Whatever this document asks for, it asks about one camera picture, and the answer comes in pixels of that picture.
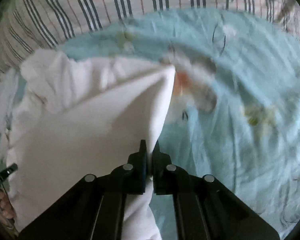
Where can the plaid checked quilt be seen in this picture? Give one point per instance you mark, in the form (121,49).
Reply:
(26,25)

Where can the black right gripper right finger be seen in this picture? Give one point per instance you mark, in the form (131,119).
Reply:
(204,208)

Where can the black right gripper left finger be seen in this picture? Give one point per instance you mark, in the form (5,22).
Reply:
(94,207)

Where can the cream white zip hoodie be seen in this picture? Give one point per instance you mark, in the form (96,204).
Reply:
(61,119)

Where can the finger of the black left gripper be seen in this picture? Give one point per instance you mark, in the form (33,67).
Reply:
(7,172)

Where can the teal floral bed sheet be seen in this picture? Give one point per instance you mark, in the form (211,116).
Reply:
(235,107)

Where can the person's left hand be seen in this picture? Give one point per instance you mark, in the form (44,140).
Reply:
(7,212)

